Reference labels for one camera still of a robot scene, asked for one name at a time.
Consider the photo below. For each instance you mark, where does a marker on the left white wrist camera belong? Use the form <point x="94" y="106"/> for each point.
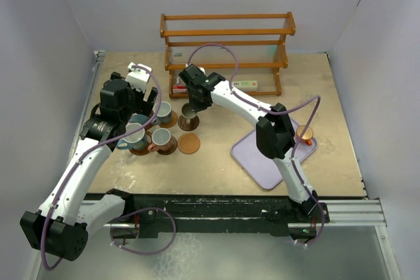
<point x="138" y="76"/>

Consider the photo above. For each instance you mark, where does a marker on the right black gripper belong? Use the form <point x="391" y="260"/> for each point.
<point x="197" y="107"/>

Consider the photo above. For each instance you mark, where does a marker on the dark walnut coaster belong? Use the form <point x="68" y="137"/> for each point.
<point x="170" y="147"/>
<point x="188" y="123"/>

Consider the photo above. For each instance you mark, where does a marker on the light wood coaster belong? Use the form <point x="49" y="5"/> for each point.
<point x="172" y="121"/>

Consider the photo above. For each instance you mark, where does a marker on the wooden three-tier shelf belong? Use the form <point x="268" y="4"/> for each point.
<point x="252" y="45"/>

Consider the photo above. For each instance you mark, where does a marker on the large blue mug front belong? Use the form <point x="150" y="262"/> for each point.
<point x="136" y="140"/>

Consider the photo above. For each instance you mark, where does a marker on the red white small box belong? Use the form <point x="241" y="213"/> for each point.
<point x="179" y="87"/>

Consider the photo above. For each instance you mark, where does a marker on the orange brown mug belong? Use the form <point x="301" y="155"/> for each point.
<point x="304" y="134"/>

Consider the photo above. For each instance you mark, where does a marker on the brown ringed coaster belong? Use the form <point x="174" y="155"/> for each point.
<point x="141" y="150"/>

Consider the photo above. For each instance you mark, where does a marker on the small grey mug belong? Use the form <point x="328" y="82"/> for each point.
<point x="163" y="111"/>

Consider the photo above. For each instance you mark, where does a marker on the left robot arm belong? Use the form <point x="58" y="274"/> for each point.
<point x="62" y="225"/>

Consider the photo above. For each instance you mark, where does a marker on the white long box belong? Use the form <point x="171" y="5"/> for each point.
<point x="246" y="85"/>

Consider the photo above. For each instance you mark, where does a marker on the aluminium frame rail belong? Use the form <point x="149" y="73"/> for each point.
<point x="34" y="265"/>

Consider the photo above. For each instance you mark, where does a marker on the large blue mug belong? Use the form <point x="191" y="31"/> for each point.
<point x="139" y="118"/>
<point x="136" y="140"/>

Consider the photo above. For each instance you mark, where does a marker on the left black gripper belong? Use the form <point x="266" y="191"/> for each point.
<point x="143" y="106"/>

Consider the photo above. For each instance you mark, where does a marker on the small orange-handled mug front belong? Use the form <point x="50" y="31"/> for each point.
<point x="161" y="140"/>

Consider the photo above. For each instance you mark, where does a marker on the lavender plastic tray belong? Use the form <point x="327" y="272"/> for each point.
<point x="262" y="169"/>

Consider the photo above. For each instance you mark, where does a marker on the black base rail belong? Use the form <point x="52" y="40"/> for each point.
<point x="276" y="216"/>

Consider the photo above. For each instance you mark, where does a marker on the orange wood coaster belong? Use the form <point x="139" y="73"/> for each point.
<point x="189" y="143"/>

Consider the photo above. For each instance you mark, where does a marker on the dark olive cup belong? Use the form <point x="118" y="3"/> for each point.
<point x="187" y="110"/>

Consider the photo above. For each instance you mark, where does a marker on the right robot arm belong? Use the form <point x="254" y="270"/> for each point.
<point x="275" y="135"/>

